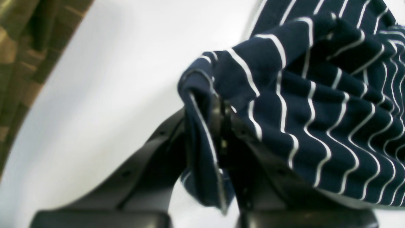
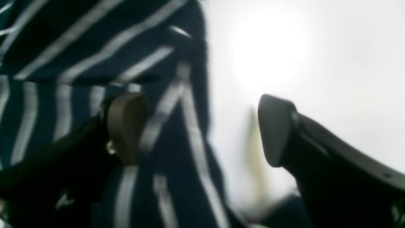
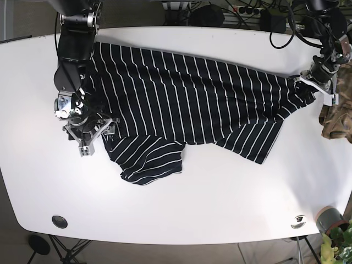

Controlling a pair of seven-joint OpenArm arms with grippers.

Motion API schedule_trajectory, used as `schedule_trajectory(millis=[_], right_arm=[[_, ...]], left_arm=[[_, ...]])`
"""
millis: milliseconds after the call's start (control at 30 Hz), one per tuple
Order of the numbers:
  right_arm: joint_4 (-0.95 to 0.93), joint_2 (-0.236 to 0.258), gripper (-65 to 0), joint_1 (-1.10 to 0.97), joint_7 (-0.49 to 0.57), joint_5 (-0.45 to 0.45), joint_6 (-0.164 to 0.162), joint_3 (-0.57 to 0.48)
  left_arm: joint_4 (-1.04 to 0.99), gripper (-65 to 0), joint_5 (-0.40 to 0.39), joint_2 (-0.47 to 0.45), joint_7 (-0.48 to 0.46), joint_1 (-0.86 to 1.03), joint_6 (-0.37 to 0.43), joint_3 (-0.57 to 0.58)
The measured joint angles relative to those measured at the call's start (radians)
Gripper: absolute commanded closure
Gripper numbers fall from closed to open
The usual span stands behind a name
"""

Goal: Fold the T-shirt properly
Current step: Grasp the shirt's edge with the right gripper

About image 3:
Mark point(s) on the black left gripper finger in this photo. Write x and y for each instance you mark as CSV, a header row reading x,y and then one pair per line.
x,y
303,83
332,98

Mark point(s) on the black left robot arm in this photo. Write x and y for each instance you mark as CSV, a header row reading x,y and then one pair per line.
x,y
331,27

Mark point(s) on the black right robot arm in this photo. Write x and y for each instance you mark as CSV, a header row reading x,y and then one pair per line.
x,y
79,22

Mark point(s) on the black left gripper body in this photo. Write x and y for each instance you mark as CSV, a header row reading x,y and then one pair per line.
x,y
330,71

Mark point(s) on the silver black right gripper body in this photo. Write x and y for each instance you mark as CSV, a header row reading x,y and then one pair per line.
x,y
76,110

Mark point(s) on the navy white striped T-shirt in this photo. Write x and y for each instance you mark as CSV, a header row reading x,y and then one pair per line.
x,y
165,101

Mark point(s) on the silver table grommet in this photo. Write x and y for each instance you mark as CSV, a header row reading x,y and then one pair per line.
x,y
298,221

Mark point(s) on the black tripod stand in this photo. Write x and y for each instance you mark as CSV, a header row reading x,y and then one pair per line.
x,y
41,247

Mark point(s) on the black table grommet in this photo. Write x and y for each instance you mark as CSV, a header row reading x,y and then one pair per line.
x,y
59,221

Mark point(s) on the potted green plant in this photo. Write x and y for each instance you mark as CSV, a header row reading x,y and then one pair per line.
x,y
336,235

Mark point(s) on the camouflage T-shirt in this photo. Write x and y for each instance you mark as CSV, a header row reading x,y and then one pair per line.
x,y
336,119

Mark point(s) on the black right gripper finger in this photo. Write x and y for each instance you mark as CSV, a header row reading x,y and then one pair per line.
x,y
92,130
73,134

